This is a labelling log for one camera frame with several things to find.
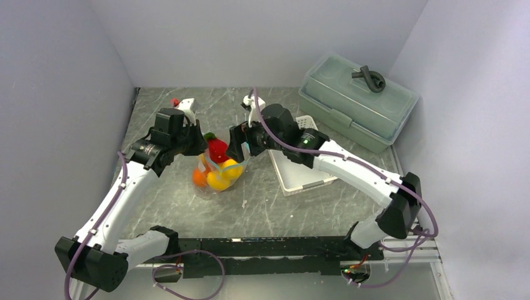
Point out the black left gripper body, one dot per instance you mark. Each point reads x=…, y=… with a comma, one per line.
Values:
x=189, y=142

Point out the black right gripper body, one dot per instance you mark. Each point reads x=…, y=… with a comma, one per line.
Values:
x=259, y=140

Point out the red toy strawberry with leaves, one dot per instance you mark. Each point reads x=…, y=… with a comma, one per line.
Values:
x=216, y=148

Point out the yellow toy lemon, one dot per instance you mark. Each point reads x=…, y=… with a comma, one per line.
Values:
x=231, y=169

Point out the white perforated plastic basket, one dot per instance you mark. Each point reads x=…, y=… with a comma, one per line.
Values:
x=297, y=178

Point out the orange toy tangerine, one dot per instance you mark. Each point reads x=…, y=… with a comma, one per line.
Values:
x=199, y=178

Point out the clear zip top bag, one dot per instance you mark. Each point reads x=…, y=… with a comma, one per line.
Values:
x=206, y=165

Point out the yellow toy fruit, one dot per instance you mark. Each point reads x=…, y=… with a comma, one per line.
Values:
x=217, y=182

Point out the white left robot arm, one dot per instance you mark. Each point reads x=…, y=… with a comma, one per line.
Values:
x=95, y=255

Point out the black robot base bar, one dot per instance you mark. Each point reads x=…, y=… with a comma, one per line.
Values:
x=263, y=255

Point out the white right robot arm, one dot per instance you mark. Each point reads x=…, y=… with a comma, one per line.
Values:
x=397, y=196

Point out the green storage box clear lid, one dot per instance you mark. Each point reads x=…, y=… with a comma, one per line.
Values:
x=357, y=102

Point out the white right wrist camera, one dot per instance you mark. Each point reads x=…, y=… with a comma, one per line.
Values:
x=249, y=104

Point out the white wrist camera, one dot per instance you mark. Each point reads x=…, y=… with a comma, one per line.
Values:
x=249, y=104
x=189, y=106

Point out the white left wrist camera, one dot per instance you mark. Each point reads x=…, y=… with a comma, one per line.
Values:
x=189, y=106

